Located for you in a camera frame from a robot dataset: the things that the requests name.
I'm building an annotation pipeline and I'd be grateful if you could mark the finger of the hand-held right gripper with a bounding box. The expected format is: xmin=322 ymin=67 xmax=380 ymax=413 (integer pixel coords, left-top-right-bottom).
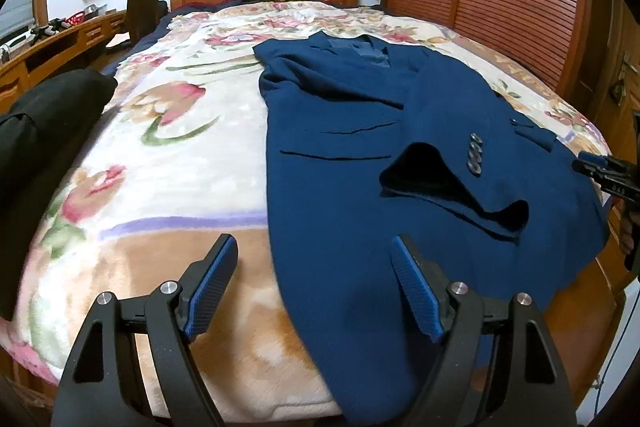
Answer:
xmin=571 ymin=150 xmax=621 ymax=182

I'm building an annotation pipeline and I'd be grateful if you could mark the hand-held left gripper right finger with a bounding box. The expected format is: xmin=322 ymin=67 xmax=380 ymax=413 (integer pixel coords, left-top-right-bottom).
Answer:
xmin=391 ymin=233 xmax=573 ymax=427

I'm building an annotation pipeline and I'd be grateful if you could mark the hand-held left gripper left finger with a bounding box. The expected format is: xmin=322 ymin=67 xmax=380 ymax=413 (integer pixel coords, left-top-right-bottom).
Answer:
xmin=50 ymin=233 xmax=240 ymax=427

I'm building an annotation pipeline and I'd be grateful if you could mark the blue suit jacket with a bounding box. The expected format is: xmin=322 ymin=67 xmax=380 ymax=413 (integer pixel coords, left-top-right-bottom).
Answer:
xmin=252 ymin=32 xmax=612 ymax=427

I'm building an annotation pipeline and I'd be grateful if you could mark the person's right hand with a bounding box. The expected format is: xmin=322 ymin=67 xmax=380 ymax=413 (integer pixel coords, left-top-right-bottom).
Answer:
xmin=620 ymin=207 xmax=637 ymax=255

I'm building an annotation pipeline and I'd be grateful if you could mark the floral blanket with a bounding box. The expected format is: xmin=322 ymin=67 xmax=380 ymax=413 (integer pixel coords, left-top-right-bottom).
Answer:
xmin=7 ymin=0 xmax=615 ymax=419

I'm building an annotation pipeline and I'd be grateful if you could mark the wooden door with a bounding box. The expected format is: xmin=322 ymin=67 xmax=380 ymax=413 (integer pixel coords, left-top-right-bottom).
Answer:
xmin=590 ymin=0 xmax=640 ymax=158

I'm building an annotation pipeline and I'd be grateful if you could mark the black cloth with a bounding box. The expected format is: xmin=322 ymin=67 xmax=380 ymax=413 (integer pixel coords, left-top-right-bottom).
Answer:
xmin=0 ymin=68 xmax=119 ymax=322

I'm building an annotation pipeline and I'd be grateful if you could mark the wooden desk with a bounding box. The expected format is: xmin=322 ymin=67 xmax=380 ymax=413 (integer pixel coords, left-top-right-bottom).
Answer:
xmin=0 ymin=9 xmax=129 ymax=114

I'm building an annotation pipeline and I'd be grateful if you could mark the dark wooden chair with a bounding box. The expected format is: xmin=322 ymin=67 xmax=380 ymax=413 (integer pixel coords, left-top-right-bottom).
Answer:
xmin=106 ymin=0 xmax=169 ymax=54

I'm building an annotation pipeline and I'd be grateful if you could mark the black tool on desk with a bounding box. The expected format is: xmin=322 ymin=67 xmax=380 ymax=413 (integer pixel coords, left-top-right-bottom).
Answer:
xmin=30 ymin=19 xmax=71 ymax=42

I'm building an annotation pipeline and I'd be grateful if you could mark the grey window blind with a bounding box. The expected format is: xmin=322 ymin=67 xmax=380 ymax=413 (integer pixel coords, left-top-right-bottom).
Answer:
xmin=0 ymin=0 xmax=37 ymax=42

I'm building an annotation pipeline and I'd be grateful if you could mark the metal door handle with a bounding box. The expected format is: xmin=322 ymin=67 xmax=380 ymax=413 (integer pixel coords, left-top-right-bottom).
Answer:
xmin=617 ymin=52 xmax=640 ymax=76

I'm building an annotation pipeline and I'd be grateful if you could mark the thin cable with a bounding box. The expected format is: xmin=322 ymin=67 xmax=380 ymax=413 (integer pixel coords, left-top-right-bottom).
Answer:
xmin=592 ymin=292 xmax=629 ymax=413

